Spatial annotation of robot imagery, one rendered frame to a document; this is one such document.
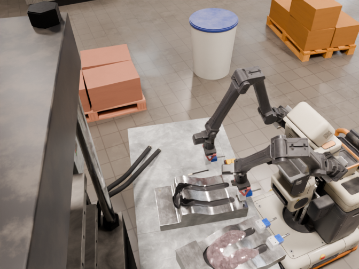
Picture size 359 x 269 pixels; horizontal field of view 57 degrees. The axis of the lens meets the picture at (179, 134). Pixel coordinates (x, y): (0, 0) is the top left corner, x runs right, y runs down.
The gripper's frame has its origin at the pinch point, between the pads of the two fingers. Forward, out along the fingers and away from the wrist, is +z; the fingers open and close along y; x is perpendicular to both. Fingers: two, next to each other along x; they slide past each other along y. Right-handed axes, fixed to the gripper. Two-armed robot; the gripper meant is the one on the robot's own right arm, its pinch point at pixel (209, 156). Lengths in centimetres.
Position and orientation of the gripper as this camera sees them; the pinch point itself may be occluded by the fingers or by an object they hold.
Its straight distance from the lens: 205.5
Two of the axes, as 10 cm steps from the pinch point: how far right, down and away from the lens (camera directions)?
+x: 9.8, -1.4, 1.0
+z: 0.3, 7.1, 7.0
